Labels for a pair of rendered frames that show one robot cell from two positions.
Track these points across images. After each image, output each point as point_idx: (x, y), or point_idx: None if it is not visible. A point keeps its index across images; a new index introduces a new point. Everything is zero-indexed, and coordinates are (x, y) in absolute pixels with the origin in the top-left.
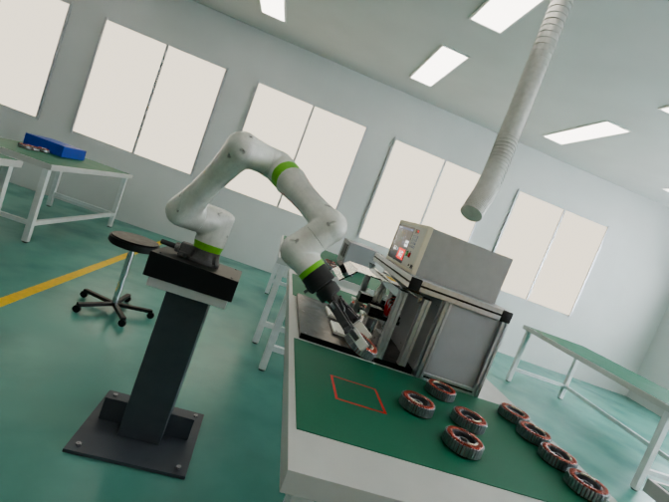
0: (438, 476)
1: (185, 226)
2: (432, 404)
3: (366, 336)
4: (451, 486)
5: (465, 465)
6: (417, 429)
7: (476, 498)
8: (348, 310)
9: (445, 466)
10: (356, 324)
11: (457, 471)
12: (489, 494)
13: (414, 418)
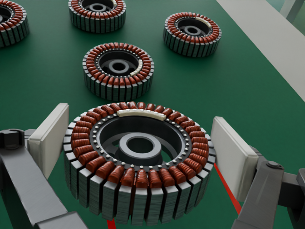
0: (294, 77)
1: None
2: (122, 45)
3: (65, 126)
4: (297, 68)
5: (231, 46)
6: (199, 84)
7: (288, 51)
8: (61, 205)
9: (263, 66)
10: (46, 161)
11: (258, 56)
12: (264, 38)
13: (161, 83)
